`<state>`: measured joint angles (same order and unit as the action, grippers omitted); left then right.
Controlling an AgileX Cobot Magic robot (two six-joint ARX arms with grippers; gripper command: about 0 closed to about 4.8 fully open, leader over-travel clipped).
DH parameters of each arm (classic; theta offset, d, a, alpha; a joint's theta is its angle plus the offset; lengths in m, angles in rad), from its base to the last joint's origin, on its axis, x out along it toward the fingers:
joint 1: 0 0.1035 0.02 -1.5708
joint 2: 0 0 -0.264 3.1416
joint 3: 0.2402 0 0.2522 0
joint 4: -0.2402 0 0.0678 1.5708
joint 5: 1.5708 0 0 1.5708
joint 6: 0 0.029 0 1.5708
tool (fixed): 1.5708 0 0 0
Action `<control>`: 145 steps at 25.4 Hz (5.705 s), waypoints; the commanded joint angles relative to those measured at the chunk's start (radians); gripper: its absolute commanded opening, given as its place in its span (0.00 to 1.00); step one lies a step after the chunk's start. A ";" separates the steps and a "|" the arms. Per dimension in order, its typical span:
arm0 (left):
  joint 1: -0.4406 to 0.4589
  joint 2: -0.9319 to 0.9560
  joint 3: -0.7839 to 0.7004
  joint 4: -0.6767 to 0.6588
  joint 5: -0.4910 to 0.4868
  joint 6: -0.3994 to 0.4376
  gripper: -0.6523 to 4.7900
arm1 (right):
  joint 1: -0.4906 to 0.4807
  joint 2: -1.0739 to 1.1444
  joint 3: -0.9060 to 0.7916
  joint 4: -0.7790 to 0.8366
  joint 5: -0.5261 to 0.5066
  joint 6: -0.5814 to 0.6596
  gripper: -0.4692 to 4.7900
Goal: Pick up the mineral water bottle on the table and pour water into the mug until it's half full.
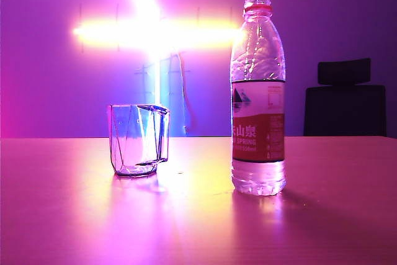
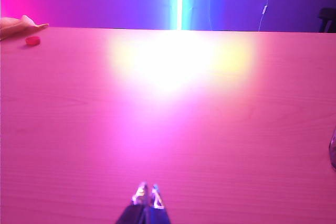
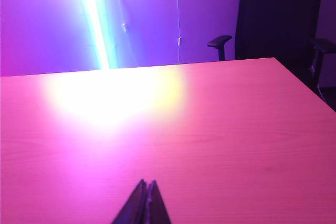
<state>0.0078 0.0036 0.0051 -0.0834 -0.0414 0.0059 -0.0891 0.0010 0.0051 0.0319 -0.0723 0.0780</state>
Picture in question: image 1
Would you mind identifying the black office chair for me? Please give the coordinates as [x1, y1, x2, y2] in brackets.
[303, 58, 388, 137]

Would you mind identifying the horizontal glowing light tube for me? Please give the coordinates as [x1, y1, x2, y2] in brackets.
[73, 18, 244, 51]

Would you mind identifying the vertical glowing light tube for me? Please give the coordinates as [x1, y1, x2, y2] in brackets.
[116, 0, 174, 141]

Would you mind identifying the transparent faceted mug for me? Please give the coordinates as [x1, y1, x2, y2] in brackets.
[107, 104, 170, 178]

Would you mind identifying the clear plastic water bottle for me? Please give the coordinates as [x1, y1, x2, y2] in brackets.
[230, 0, 287, 197]

